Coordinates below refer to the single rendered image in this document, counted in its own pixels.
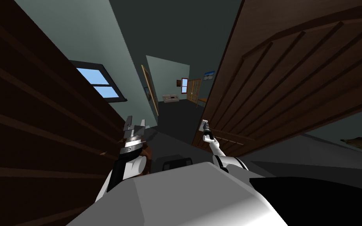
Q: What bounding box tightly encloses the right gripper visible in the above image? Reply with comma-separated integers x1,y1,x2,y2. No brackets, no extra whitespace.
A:
201,120,215,142

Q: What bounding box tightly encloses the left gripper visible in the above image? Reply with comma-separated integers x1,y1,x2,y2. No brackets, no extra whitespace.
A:
119,115,148,155

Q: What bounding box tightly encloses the pale wooden door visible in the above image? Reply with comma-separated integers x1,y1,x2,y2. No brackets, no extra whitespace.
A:
141,64,160,117

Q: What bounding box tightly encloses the wooden lattice door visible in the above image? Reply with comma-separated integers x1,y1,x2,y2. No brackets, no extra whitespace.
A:
186,78,202,104

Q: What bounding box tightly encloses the beige sofa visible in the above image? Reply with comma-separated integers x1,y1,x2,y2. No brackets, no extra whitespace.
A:
163,94,180,104

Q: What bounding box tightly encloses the dark framed window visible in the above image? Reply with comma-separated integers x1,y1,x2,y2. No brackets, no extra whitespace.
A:
69,60,128,104

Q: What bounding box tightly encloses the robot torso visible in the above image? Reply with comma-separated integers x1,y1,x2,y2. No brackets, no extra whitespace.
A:
67,156,289,226

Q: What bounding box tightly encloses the brown panelled door leaf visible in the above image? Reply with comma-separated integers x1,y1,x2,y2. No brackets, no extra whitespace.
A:
192,0,362,158

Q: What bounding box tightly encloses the dark brown slatted wooden panel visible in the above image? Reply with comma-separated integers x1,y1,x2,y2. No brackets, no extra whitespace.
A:
0,0,127,226

